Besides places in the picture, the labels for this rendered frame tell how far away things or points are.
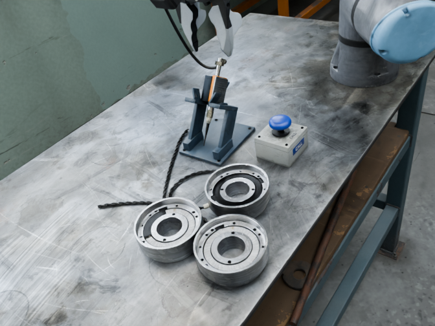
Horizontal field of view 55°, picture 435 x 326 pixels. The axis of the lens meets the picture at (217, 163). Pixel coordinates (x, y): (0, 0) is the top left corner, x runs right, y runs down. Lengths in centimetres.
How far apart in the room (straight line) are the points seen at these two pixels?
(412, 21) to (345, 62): 23
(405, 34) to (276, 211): 37
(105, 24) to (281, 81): 160
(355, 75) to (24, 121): 171
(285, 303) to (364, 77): 50
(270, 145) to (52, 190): 43
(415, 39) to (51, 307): 71
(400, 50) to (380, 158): 43
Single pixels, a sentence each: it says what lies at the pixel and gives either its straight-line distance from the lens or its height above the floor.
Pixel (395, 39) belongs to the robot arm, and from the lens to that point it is 79.
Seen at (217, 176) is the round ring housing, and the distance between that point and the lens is 70.
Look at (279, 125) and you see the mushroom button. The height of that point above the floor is 87.
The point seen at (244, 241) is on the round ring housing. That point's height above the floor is 83.
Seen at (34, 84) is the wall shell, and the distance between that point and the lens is 227.
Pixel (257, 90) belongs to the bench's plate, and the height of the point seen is 80.
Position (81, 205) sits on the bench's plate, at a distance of 79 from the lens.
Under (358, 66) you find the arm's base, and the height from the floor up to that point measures 85.
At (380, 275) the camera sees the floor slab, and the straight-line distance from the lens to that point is 160.
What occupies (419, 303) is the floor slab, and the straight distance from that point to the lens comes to 156.
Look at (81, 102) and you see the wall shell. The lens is 244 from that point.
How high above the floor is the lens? 129
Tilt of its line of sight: 39 degrees down
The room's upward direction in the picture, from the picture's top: 12 degrees counter-clockwise
